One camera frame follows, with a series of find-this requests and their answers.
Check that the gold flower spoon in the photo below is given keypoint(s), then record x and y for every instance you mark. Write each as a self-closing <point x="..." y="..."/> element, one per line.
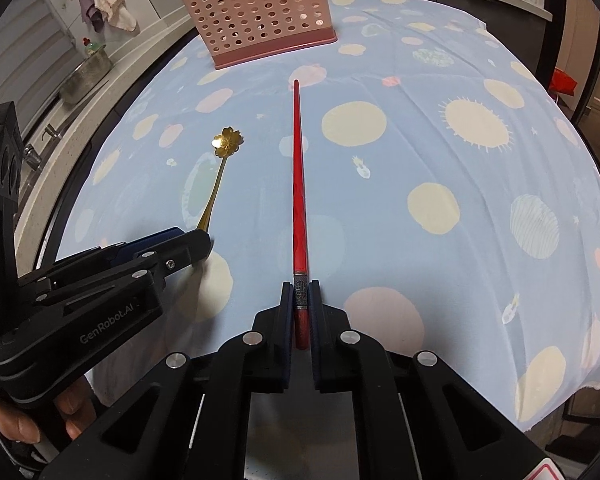
<point x="227" y="141"/>

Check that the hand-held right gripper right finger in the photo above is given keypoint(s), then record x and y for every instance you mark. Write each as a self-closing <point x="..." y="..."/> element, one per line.
<point x="316" y="320"/>

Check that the person's left hand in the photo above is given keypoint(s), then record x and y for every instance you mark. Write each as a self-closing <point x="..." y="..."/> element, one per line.
<point x="75" y="405"/>

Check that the purple hanging cloth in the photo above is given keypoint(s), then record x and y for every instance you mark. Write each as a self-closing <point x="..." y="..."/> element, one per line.
<point x="92" y="19"/>

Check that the green dish soap bottle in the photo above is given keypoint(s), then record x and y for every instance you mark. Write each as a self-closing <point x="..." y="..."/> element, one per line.
<point x="89" y="47"/>

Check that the steel kitchen faucet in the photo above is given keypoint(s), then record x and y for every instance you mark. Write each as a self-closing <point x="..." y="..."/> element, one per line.
<point x="31" y="156"/>

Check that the red object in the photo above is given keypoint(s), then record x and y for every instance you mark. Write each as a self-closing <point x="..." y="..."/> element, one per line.
<point x="562" y="81"/>

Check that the steel colander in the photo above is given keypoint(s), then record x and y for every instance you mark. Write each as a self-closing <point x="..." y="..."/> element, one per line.
<point x="85" y="80"/>

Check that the blue planet print tablecloth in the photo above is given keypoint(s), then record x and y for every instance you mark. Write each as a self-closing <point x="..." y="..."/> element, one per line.
<point x="430" y="135"/>

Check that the pink perforated utensil holder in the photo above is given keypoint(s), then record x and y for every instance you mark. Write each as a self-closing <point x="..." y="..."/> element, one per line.
<point x="260" y="20"/>

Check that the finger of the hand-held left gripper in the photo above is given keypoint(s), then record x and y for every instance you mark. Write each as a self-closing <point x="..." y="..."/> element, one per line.
<point x="155" y="239"/>
<point x="190" y="250"/>

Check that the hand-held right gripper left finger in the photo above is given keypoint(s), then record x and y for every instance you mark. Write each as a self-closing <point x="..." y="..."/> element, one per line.
<point x="286" y="320"/>

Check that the small steel tap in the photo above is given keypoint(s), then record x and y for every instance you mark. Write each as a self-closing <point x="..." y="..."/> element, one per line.
<point x="52" y="133"/>

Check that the red chopstick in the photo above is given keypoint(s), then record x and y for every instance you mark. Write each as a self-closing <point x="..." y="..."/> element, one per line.
<point x="298" y="185"/>

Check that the pale pink hanging towel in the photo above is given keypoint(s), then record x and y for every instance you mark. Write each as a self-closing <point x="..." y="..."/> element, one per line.
<point x="112" y="5"/>

